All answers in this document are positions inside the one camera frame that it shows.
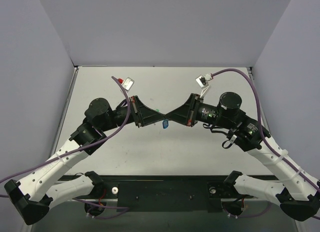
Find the blue key tag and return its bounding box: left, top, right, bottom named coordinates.
left=162, top=119, right=169, bottom=129

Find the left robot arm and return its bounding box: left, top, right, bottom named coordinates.
left=4, top=96, right=165, bottom=225

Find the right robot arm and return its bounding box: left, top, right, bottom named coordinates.
left=165, top=92, right=320, bottom=221

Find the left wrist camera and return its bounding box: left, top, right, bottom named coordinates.
left=118, top=77, right=135, bottom=91

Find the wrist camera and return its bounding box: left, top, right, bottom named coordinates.
left=195, top=73, right=213, bottom=98
left=118, top=77, right=135, bottom=91

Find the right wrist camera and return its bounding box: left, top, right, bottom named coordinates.
left=195, top=73, right=213, bottom=98

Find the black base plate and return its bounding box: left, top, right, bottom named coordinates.
left=43, top=174, right=286, bottom=213

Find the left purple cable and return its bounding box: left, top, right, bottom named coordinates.
left=0, top=76, right=131, bottom=219

